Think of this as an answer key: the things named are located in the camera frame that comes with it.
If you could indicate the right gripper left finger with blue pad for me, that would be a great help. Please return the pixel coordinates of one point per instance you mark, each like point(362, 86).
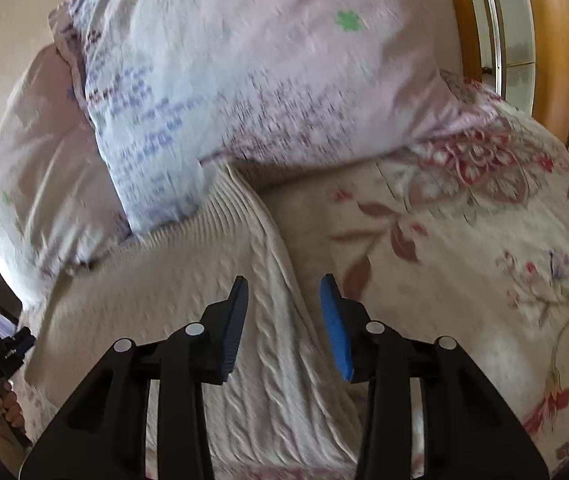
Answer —
point(100, 431)

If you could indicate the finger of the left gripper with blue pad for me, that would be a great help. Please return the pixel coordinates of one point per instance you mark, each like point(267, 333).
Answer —
point(20, 343)

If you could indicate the blue pink floral right pillow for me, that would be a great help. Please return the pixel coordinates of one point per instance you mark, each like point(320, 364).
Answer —
point(175, 88)

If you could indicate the floral quilt bedspread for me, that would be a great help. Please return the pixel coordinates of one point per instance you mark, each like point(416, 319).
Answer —
point(467, 237)

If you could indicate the wooden mirror wardrobe door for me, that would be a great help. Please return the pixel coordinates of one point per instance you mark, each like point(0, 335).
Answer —
point(520, 49)

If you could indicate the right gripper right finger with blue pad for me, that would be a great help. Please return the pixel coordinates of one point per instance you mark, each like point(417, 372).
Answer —
point(431, 411)

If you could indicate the person's left hand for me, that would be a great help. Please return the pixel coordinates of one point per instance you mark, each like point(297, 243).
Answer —
point(12, 421)

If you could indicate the beige cable knit sweater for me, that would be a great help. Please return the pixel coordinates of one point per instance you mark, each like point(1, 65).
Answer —
point(281, 413)

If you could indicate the pink floral left pillow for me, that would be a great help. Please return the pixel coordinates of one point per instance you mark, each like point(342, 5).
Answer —
point(59, 211)

